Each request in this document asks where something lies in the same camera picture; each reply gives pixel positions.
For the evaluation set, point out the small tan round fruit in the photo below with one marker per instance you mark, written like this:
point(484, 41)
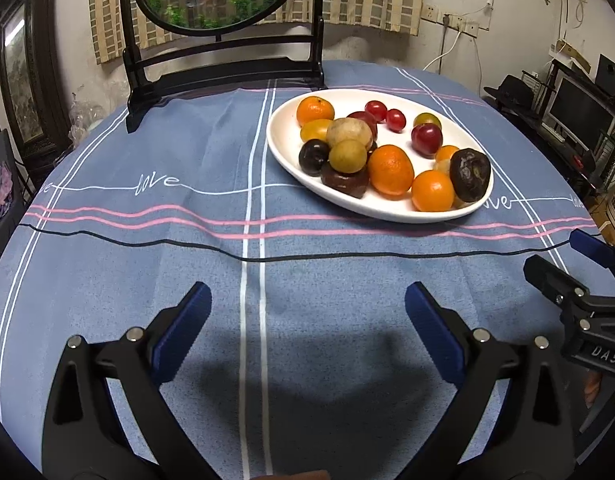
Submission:
point(347, 156)

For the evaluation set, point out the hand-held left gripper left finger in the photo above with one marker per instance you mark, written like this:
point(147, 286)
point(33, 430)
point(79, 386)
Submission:
point(187, 320)

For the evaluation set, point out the orange mandarin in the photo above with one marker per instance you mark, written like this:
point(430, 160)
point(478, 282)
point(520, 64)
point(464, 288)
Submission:
point(315, 111)

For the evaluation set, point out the beige checked curtain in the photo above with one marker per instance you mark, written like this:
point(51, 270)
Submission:
point(362, 0)

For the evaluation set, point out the person's right hand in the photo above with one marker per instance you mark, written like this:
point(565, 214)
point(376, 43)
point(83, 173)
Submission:
point(593, 389)

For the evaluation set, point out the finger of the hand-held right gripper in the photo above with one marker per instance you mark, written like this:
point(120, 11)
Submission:
point(552, 275)
point(590, 247)

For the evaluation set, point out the large dark red tomato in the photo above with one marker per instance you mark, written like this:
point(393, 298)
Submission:
point(363, 117)

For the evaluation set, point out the large orange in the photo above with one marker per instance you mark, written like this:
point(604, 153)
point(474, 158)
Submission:
point(390, 170)

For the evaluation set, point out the pale tan fruit piece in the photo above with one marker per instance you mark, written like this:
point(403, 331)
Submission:
point(441, 166)

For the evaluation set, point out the small red cherry tomato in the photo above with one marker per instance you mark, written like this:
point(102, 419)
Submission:
point(396, 120)
point(376, 110)

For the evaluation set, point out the round goldfish table screen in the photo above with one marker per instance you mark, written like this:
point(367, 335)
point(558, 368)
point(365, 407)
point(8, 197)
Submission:
point(212, 0)

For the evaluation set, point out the black hat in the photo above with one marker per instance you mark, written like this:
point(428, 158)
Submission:
point(510, 92)

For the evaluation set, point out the blue striped tablecloth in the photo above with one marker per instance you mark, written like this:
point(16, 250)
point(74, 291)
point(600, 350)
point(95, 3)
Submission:
point(137, 260)

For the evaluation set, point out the dark brown mangosteen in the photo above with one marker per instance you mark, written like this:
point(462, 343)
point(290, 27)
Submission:
point(470, 174)
point(345, 183)

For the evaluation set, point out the small orange kumquat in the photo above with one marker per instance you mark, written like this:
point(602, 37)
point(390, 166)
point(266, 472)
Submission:
point(446, 152)

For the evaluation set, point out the computer monitor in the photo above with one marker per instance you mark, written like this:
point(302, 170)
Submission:
point(582, 110)

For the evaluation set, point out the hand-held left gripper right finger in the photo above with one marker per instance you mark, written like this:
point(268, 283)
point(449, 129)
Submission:
point(432, 320)

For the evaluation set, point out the white oval plate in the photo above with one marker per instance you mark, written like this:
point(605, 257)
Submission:
point(467, 132)

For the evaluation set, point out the dark framed picture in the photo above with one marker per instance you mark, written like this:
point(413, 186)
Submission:
point(22, 75)

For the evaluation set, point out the black speaker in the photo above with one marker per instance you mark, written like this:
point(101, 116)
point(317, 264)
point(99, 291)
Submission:
point(610, 75)

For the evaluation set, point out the white wall socket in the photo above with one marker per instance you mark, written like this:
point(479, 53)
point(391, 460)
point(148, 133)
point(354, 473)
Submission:
point(457, 22)

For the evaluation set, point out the orange tomato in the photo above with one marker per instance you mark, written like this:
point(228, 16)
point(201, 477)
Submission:
point(432, 191)

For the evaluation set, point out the clear plastic bag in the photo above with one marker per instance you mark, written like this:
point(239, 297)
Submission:
point(87, 115)

